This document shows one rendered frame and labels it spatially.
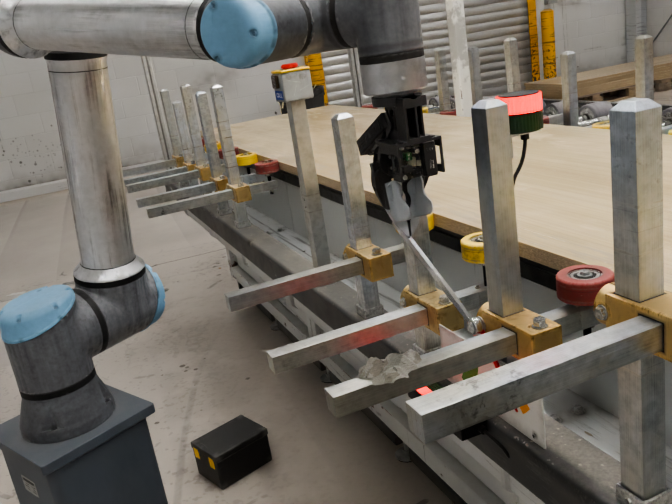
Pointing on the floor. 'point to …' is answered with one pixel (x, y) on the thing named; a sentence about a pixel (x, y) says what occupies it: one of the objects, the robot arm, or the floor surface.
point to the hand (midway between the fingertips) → (406, 226)
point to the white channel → (459, 57)
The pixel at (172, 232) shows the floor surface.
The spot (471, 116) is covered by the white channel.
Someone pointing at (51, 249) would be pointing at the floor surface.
